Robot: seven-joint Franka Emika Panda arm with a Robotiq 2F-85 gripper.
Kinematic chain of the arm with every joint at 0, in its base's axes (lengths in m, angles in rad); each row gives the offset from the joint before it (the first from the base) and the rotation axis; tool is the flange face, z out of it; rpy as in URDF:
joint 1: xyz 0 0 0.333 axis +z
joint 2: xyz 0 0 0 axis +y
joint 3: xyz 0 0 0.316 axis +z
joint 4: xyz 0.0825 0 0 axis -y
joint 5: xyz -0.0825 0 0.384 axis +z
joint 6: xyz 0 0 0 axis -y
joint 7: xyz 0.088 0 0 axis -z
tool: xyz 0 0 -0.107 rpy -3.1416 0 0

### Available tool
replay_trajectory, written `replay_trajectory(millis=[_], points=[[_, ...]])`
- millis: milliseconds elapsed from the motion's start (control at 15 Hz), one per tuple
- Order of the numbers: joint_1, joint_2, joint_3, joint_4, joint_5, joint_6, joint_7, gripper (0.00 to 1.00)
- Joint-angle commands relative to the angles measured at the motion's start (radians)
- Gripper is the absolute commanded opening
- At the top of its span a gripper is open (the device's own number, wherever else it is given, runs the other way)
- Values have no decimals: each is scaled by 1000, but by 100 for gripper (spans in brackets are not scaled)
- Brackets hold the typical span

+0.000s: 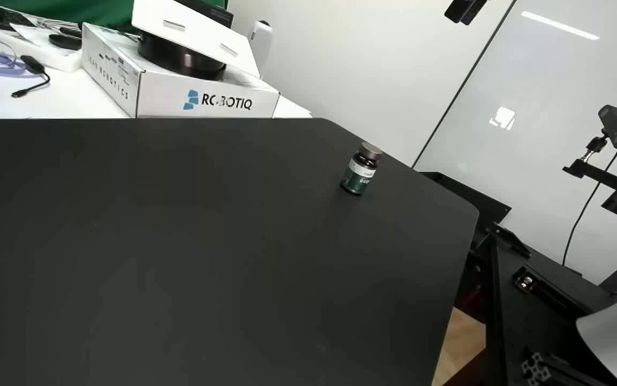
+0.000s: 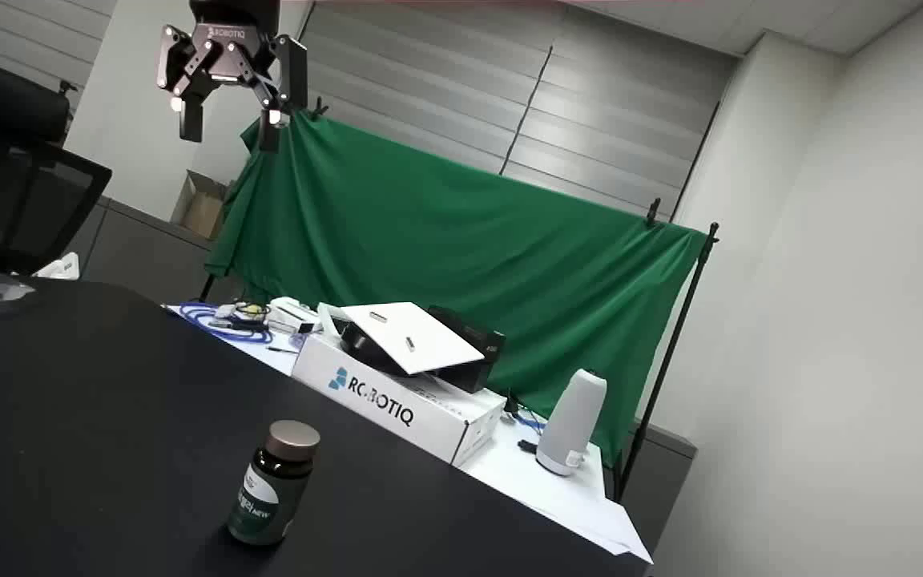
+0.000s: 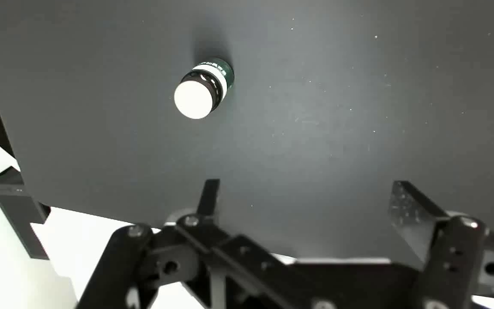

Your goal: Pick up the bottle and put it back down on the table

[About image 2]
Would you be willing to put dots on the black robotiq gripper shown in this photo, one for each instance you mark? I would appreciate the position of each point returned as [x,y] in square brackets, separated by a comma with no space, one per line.
[231,23]

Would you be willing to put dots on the dark green supplement bottle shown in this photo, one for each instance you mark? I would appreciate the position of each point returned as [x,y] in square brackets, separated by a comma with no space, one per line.
[275,485]

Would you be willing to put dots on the black backdrop clamp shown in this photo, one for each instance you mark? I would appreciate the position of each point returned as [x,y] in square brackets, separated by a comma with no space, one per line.
[653,211]
[317,107]

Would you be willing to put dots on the brown cardboard box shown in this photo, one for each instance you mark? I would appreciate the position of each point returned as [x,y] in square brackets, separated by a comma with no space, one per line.
[201,202]

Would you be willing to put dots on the white small device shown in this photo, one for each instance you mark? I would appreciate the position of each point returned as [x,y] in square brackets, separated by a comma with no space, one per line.
[288,312]

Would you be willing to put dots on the black office chair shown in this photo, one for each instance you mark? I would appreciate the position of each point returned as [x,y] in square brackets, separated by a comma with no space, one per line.
[9,178]

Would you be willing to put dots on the white paper sheet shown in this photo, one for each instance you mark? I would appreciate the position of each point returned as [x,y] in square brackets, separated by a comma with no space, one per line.
[62,268]

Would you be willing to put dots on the green backdrop cloth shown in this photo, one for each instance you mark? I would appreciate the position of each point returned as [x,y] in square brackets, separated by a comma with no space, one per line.
[431,234]

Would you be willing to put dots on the grey window blinds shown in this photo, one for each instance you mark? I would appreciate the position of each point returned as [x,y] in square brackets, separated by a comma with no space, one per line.
[505,98]

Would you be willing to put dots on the black case with white lid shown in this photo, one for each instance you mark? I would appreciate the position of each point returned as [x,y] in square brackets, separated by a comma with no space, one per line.
[413,339]

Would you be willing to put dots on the white robotiq cardboard box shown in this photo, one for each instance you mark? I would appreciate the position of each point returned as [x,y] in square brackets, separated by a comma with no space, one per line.
[391,402]

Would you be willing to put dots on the black backdrop stand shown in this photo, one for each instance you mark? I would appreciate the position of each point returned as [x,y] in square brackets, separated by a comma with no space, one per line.
[665,364]

